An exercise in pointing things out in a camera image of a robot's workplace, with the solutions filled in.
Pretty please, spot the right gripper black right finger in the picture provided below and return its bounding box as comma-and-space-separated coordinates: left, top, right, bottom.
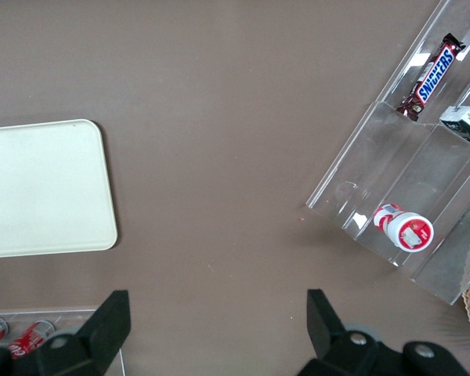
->
297, 289, 379, 376

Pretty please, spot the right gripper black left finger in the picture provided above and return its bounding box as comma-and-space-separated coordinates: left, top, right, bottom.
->
37, 289, 132, 376

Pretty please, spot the cream rectangular serving tray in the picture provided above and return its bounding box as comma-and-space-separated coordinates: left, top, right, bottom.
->
0, 118, 119, 260

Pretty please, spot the clear acrylic bottle rack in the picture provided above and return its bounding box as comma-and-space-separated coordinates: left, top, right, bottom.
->
0, 307, 125, 376

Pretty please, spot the red white yogurt cup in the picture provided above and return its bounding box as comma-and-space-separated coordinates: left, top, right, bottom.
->
372, 202, 436, 253

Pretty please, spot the clear acrylic stepped display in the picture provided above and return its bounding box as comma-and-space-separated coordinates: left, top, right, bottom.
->
305, 0, 470, 306

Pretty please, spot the small black white carton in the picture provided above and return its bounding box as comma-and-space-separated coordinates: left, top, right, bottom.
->
438, 104, 470, 149

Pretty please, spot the Snickers chocolate bar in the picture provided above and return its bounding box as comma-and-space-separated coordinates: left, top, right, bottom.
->
394, 33, 467, 123

